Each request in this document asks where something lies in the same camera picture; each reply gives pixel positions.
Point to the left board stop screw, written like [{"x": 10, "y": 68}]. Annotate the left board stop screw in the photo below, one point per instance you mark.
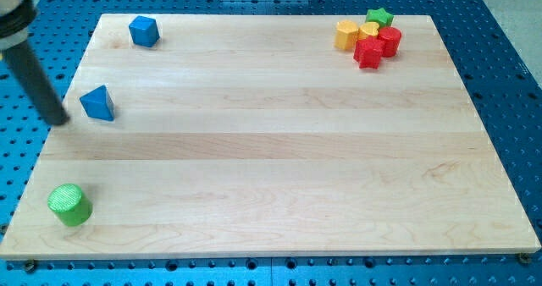
[{"x": 29, "y": 266}]

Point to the blue triangle block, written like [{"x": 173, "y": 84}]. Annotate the blue triangle block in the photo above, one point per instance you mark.
[{"x": 98, "y": 104}]

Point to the red cylinder block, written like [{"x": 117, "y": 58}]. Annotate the red cylinder block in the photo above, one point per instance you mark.
[{"x": 391, "y": 37}]

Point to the yellow heart block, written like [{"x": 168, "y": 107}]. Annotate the yellow heart block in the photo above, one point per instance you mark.
[{"x": 368, "y": 29}]

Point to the robot arm end silver-black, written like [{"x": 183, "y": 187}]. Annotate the robot arm end silver-black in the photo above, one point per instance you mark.
[{"x": 16, "y": 16}]

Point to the red star block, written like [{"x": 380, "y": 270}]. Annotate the red star block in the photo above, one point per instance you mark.
[{"x": 368, "y": 52}]

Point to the green star block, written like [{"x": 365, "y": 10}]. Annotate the green star block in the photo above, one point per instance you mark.
[{"x": 380, "y": 16}]

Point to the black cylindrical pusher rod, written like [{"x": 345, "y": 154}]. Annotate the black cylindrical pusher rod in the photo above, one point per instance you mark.
[{"x": 26, "y": 68}]

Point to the green cylinder block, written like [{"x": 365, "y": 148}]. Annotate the green cylinder block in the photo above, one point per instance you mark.
[{"x": 70, "y": 204}]

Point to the right board stop screw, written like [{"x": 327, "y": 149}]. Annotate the right board stop screw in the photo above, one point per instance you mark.
[{"x": 524, "y": 259}]

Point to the yellow hexagon block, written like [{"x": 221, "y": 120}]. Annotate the yellow hexagon block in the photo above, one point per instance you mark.
[{"x": 346, "y": 32}]

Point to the light wooden board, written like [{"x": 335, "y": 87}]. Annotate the light wooden board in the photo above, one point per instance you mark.
[{"x": 251, "y": 135}]

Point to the blue cube block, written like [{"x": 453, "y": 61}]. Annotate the blue cube block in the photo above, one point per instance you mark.
[{"x": 144, "y": 31}]

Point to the board stop screw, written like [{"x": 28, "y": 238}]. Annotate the board stop screw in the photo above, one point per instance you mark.
[
  {"x": 29, "y": 266},
  {"x": 524, "y": 259}
]

